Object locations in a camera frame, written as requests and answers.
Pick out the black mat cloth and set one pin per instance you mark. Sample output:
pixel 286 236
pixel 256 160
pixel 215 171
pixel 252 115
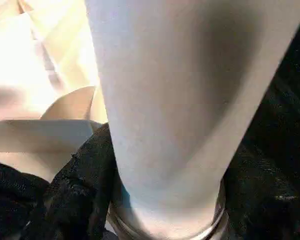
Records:
pixel 285 100

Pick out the white plastic table top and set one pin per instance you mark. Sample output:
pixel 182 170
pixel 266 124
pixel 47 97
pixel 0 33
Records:
pixel 27 62

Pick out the white plastic table leg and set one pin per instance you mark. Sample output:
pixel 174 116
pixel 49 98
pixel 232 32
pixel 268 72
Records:
pixel 177 100

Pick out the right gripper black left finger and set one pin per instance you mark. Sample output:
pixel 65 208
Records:
pixel 80 195

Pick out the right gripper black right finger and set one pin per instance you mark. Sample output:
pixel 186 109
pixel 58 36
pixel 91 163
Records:
pixel 262 197

